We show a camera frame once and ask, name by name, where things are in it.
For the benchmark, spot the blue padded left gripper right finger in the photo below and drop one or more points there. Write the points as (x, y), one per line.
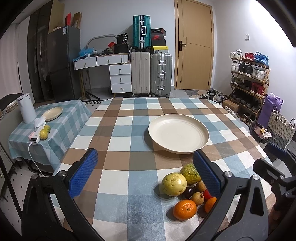
(212, 176)

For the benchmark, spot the checkered brown blue tablecloth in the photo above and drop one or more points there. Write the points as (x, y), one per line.
(123, 198)

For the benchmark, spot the large cream plate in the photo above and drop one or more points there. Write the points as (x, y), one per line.
(178, 133)

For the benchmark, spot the white drawer desk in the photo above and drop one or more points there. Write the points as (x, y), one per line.
(119, 70)

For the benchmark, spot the white power bank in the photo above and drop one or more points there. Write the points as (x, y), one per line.
(34, 138)

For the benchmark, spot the yellow guava fruit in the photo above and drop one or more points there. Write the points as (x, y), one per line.
(174, 184)

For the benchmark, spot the black basket with items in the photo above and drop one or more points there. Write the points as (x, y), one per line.
(260, 133)

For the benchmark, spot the white tissue pack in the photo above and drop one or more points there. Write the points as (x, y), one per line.
(39, 122)

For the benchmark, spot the purple bag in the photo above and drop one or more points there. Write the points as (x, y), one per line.
(271, 100)

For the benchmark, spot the white kettle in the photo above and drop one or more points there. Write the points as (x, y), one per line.
(26, 107)

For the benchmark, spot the green lime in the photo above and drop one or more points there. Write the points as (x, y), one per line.
(47, 128)

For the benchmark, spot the red cherry tomato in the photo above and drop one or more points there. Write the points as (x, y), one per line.
(207, 195)

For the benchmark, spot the large orange mandarin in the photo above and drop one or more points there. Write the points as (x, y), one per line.
(184, 210)

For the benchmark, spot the silver suitcase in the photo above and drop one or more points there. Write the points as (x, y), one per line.
(161, 73)

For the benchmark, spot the teal suitcase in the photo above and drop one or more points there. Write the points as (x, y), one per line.
(141, 32)

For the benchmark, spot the yellow lemon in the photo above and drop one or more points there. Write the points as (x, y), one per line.
(43, 134)

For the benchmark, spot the small cream plate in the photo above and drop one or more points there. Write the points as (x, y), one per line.
(52, 113)

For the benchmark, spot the green bumpy fruit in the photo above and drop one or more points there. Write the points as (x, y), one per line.
(190, 173)

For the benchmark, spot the beige suitcase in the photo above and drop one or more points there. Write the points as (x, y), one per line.
(140, 64)

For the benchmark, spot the wooden door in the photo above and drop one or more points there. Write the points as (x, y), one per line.
(194, 52)

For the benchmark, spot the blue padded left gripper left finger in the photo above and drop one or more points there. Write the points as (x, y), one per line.
(74, 179)

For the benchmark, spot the stacked shoe boxes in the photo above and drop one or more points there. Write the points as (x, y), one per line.
(158, 41)

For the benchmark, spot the wooden shoe rack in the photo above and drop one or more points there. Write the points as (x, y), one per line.
(249, 83)

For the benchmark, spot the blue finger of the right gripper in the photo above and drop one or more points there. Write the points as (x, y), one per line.
(276, 151)

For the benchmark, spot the dark purple plum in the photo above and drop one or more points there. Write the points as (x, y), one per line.
(187, 194)

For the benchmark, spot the black refrigerator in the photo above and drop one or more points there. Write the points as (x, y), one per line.
(63, 46)

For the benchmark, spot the woven basket bag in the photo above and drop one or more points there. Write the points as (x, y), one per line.
(280, 128)

